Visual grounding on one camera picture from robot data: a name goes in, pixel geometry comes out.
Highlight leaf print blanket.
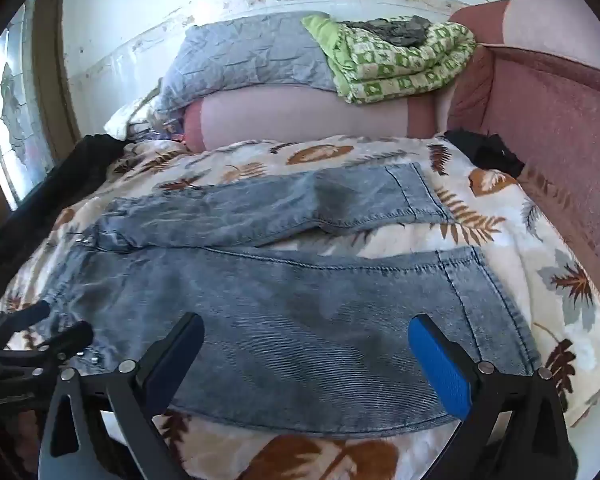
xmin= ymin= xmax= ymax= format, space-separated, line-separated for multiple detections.
xmin=0 ymin=132 xmax=600 ymax=480

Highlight green patterned blanket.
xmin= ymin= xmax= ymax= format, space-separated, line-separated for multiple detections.
xmin=301 ymin=14 xmax=477 ymax=105

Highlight white crumpled cloth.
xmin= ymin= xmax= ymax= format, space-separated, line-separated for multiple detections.
xmin=104 ymin=95 xmax=181 ymax=143

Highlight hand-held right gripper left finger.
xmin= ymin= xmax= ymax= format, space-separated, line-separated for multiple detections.
xmin=37 ymin=312 xmax=206 ymax=480

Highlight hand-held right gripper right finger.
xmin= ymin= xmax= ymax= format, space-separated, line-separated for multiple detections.
xmin=407 ymin=313 xmax=578 ymax=480

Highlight grey-blue denim pants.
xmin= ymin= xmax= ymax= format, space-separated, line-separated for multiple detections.
xmin=45 ymin=162 xmax=541 ymax=428

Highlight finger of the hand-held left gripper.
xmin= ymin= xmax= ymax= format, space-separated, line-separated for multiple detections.
xmin=0 ymin=320 xmax=95 ymax=367
xmin=0 ymin=300 xmax=51 ymax=345

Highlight pink sofa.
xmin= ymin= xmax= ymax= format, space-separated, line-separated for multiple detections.
xmin=182 ymin=0 xmax=600 ymax=321

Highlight dark grey cloth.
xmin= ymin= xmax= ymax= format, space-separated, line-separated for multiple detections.
xmin=341 ymin=16 xmax=433 ymax=46

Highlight wooden framed glass window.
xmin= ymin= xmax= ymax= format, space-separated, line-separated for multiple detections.
xmin=0 ymin=0 xmax=81 ymax=211

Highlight grey quilted blanket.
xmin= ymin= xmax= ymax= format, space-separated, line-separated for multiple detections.
xmin=157 ymin=11 xmax=337 ymax=116

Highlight small black cloth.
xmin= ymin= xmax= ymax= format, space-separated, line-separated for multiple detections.
xmin=444 ymin=130 xmax=526 ymax=179

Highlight large black cloth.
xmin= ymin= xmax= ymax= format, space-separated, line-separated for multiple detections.
xmin=0 ymin=133 xmax=126 ymax=303

